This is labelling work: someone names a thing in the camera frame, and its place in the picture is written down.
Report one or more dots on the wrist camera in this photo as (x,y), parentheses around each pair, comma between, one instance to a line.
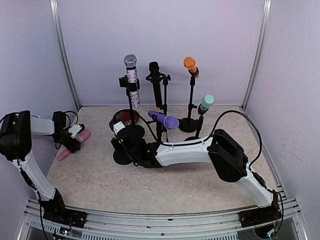
(116,126)
(75,130)

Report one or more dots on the mint green microphone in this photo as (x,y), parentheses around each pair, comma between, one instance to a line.
(206,103)

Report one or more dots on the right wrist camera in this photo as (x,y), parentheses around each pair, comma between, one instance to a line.
(116,126)

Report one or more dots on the black microphone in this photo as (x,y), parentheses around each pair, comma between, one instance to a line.
(154,78)

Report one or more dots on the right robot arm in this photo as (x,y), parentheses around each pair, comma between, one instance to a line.
(218,148)

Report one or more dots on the pink microphone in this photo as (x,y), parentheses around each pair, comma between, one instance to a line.
(82,137)

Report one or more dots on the black mint mic stand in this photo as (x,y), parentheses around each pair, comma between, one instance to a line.
(199,123)

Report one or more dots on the red floral plate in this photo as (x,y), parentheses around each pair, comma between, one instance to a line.
(124,116)

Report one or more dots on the black glitter mic stand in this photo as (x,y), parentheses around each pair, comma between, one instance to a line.
(132,110)

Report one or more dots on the glitter rhinestone microphone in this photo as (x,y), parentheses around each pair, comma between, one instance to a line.
(130,62)

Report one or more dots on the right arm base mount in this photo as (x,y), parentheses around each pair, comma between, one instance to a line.
(259,216)

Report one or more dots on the black purple mic stand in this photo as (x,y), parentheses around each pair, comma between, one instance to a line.
(160,129)

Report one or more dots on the black tripod mic stand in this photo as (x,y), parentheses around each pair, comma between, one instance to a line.
(163,87)

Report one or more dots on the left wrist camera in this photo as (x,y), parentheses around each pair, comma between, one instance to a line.
(75,130)

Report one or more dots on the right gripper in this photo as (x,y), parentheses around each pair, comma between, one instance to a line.
(114,145)

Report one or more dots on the black pink mic stand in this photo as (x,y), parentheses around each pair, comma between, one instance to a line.
(123,157)

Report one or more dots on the purple microphone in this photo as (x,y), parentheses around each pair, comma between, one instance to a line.
(168,121)

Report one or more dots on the orange microphone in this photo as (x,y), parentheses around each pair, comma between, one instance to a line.
(191,65)

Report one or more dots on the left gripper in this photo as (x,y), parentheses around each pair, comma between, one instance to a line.
(73,147)

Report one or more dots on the aluminium front rail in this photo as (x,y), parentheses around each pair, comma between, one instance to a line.
(223,225)

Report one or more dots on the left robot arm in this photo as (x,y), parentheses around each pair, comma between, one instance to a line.
(16,133)

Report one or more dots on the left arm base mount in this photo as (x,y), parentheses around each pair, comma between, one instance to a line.
(73,218)

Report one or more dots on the black orange mic stand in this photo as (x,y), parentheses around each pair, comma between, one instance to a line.
(188,124)

